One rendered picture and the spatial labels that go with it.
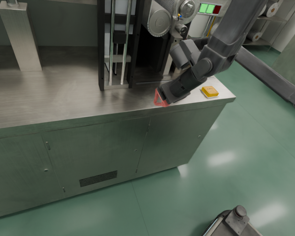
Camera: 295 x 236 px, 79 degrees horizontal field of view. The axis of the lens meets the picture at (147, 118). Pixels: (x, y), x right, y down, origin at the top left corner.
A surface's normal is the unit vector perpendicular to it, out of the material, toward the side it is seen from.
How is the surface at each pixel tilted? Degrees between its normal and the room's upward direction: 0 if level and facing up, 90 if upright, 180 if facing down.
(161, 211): 0
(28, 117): 0
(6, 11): 90
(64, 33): 90
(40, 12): 90
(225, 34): 77
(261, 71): 70
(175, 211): 0
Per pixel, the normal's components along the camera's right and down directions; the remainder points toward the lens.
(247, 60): -0.59, 0.03
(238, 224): 0.18, -0.70
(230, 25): -0.69, 0.32
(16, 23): 0.36, 0.70
